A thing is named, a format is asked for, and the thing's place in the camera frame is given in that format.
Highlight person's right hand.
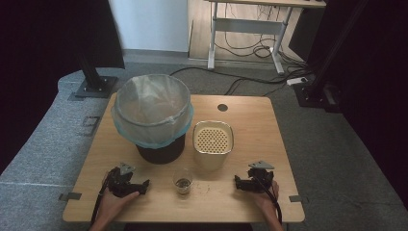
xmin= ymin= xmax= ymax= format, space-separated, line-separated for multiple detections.
xmin=250 ymin=180 xmax=281 ymax=217

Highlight scattered tea leaf crumbs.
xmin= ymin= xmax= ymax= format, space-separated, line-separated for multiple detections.
xmin=194 ymin=182 xmax=212 ymax=195

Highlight cream container with perforated strainer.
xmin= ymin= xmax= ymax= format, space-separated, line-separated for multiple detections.
xmin=191 ymin=119 xmax=235 ymax=171

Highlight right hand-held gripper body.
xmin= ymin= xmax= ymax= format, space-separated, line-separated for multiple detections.
xmin=243 ymin=160 xmax=276 ymax=193

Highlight grey tape piece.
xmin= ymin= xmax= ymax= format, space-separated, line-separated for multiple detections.
xmin=288 ymin=194 xmax=310 ymax=204
xmin=58 ymin=192 xmax=83 ymax=202

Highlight tangle of black cables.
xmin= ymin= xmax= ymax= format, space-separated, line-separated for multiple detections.
xmin=214 ymin=3 xmax=311 ymax=73

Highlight black trash bin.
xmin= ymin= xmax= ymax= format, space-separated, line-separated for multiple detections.
xmin=136 ymin=133 xmax=187 ymax=166

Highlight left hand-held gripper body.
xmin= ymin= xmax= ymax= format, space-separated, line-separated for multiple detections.
xmin=106 ymin=162 xmax=144 ymax=198

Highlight black curtain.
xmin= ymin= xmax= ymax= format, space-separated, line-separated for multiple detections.
xmin=0 ymin=0 xmax=126 ymax=176
xmin=288 ymin=0 xmax=408 ymax=211

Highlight person's left hand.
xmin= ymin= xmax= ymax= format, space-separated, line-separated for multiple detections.
xmin=96 ymin=189 xmax=141 ymax=223

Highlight left hand-held gripper black cable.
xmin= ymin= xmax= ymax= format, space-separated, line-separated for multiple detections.
xmin=89 ymin=168 xmax=115 ymax=226

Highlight black stand with base plate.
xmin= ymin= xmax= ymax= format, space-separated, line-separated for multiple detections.
xmin=73 ymin=47 xmax=119 ymax=99
xmin=293 ymin=0 xmax=370 ymax=114

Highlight white power strip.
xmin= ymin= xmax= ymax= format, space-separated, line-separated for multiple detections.
xmin=286 ymin=76 xmax=309 ymax=87

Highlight long black floor cable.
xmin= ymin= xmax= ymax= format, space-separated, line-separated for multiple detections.
xmin=168 ymin=65 xmax=290 ymax=86

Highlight white metal frame desk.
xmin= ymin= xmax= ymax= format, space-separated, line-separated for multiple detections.
xmin=205 ymin=0 xmax=327 ymax=76

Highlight translucent plastic bin liner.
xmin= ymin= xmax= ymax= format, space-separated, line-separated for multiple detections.
xmin=111 ymin=73 xmax=195 ymax=150

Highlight clear glass cup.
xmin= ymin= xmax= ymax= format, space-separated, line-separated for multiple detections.
xmin=172 ymin=167 xmax=194 ymax=197

